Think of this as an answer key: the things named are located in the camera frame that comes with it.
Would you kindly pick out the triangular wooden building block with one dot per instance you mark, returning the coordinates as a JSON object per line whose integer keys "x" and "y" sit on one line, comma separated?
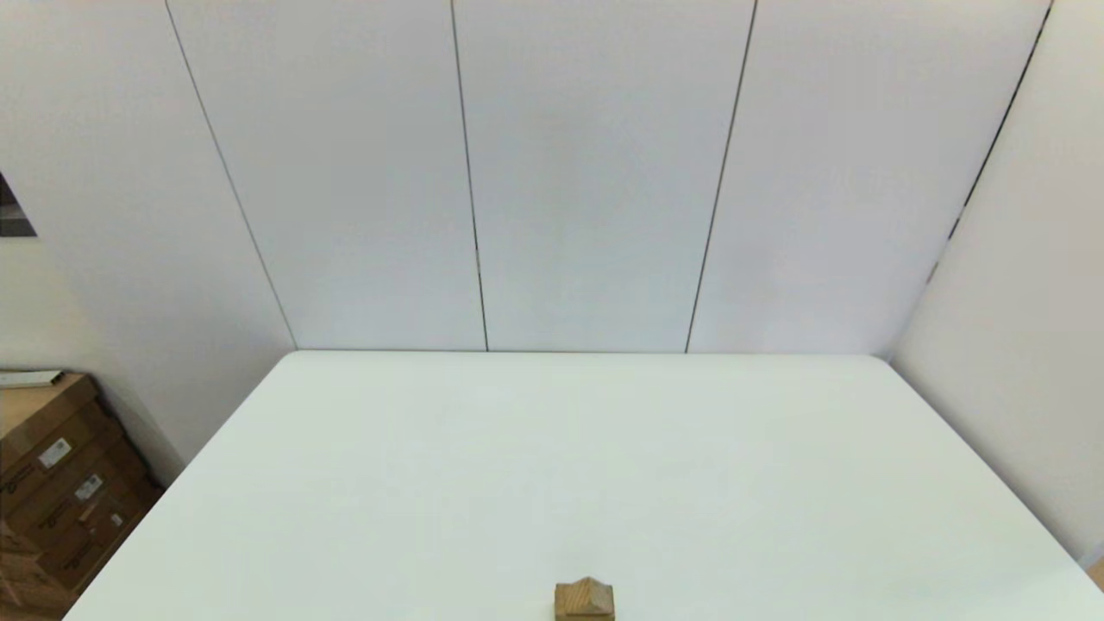
{"x": 586, "y": 596}

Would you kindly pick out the flat white board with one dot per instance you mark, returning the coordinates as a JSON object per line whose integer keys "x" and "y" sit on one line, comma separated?
{"x": 30, "y": 378}

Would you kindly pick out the brown cardboard box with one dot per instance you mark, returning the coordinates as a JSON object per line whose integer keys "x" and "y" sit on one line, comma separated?
{"x": 86, "y": 526}
{"x": 43, "y": 405}

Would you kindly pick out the rectangular wooden building block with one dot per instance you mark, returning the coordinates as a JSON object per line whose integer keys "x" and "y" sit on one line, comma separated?
{"x": 583, "y": 617}

